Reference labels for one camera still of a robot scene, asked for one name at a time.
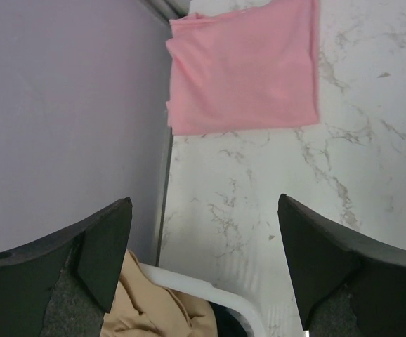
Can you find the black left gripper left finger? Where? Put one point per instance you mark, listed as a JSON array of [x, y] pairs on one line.
[[63, 284]]

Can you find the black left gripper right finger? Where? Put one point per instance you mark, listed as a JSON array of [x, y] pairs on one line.
[[345, 283]]

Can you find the beige t-shirt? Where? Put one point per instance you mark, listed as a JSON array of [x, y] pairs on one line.
[[142, 308]]

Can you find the white plastic basket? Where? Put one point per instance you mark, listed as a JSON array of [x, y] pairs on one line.
[[205, 290]]

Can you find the pink folded t-shirt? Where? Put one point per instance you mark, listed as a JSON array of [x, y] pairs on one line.
[[248, 69]]

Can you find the aluminium frame rail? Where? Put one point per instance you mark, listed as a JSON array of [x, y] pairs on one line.
[[172, 9]]

